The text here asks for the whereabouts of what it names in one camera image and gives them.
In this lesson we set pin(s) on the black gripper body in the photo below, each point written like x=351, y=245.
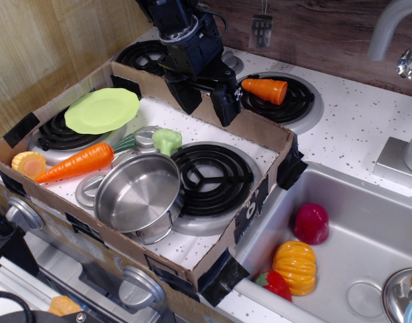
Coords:
x=194, y=46

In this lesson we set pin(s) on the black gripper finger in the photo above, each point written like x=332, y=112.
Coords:
x=226, y=98
x=187, y=97

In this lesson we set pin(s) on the orange toy carrot green top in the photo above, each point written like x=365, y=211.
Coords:
x=90, y=159

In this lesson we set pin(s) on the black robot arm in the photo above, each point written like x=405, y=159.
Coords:
x=152, y=8

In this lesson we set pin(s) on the orange toy carrot half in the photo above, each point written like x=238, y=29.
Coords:
x=273, y=91

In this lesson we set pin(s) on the light green plastic plate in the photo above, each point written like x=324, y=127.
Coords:
x=102, y=111

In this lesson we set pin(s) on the silver back stove knob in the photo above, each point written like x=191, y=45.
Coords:
x=232, y=61

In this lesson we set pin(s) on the silver stove knob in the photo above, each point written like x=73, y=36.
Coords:
x=87, y=189
x=143, y=137
x=232, y=61

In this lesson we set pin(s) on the back left black burner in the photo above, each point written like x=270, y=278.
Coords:
x=144, y=56

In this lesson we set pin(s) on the green toy broccoli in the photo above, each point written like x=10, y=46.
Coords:
x=167, y=141

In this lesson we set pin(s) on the silver centre stove knob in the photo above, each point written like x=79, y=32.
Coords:
x=143, y=137

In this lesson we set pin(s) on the hanging metal spatula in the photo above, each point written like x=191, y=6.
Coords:
x=261, y=28

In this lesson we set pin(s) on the back right black burner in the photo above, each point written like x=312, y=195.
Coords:
x=302, y=106

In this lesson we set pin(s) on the front right black burner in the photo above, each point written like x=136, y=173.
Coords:
x=217, y=178

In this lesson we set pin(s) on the stainless steel pot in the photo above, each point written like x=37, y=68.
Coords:
x=141, y=196

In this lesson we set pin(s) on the silver front stove knob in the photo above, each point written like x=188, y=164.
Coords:
x=87, y=189

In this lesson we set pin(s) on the dark red toy vegetable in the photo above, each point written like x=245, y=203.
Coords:
x=311, y=224

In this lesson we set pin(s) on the silver faucet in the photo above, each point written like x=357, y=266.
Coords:
x=385, y=27

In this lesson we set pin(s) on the yellow toy corn piece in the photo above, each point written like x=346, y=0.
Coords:
x=29, y=163

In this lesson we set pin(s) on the yellow orange toy pumpkin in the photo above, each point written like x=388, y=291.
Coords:
x=296, y=262

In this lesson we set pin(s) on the hanging shiny metal spoon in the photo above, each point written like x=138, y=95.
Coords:
x=404, y=65

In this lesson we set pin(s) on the cardboard fence with black tape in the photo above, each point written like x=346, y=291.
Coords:
x=213, y=273

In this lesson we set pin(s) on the red toy strawberry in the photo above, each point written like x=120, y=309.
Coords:
x=272, y=281

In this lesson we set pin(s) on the stainless steel sink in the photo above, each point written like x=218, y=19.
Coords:
x=370, y=238

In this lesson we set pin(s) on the silver oven knob right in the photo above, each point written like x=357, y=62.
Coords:
x=138, y=290

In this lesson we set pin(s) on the silver oven knob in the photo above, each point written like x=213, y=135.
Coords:
x=23, y=215
x=138, y=290

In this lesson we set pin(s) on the silver oven knob left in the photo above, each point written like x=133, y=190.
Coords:
x=23, y=215

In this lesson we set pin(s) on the orange toy food bottom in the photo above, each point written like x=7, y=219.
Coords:
x=63, y=305

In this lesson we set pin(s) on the silver bowl in sink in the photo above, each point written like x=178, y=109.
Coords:
x=397, y=294

